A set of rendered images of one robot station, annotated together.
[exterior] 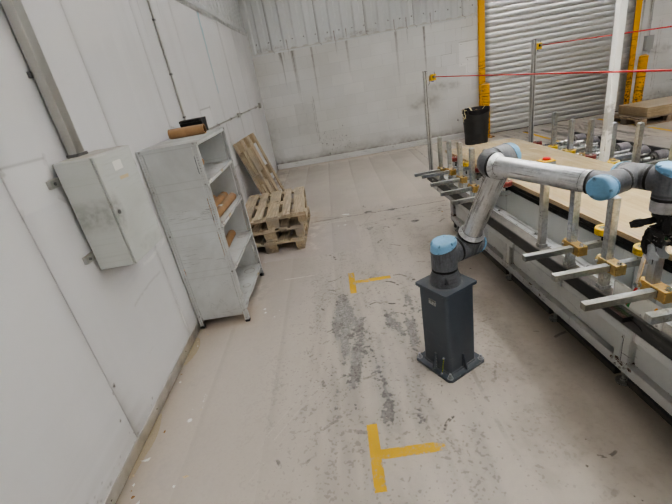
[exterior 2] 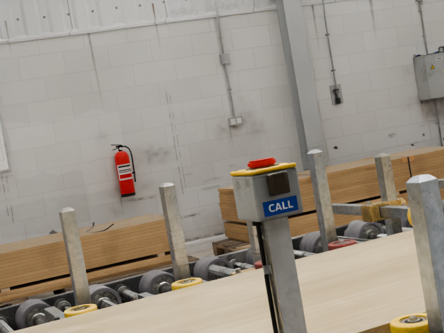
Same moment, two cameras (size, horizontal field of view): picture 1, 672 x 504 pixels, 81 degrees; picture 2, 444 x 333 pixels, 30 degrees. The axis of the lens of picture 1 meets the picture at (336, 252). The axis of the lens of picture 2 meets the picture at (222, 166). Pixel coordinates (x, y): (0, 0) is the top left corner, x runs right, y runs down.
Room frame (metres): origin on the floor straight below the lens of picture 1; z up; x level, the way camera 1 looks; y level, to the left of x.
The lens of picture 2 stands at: (2.54, -0.17, 1.29)
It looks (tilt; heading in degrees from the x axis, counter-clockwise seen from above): 3 degrees down; 248
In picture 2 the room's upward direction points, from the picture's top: 10 degrees counter-clockwise
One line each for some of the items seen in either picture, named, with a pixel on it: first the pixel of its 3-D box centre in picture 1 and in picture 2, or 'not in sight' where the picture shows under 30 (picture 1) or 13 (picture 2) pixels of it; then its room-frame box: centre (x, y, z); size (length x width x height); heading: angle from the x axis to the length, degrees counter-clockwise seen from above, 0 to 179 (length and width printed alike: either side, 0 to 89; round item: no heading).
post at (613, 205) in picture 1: (608, 246); not in sight; (1.55, -1.22, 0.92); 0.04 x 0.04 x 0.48; 1
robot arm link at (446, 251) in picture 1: (445, 252); not in sight; (2.04, -0.62, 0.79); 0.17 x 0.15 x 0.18; 113
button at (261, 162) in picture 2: not in sight; (261, 165); (2.06, -1.21, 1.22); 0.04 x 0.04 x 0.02
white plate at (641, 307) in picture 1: (636, 303); not in sight; (1.33, -1.20, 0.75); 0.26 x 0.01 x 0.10; 1
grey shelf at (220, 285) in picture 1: (212, 225); not in sight; (3.41, 1.05, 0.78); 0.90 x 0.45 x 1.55; 177
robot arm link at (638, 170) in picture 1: (631, 176); not in sight; (1.33, -1.10, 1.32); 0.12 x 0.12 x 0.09; 23
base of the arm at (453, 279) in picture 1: (444, 273); not in sight; (2.03, -0.61, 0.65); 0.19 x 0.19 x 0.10
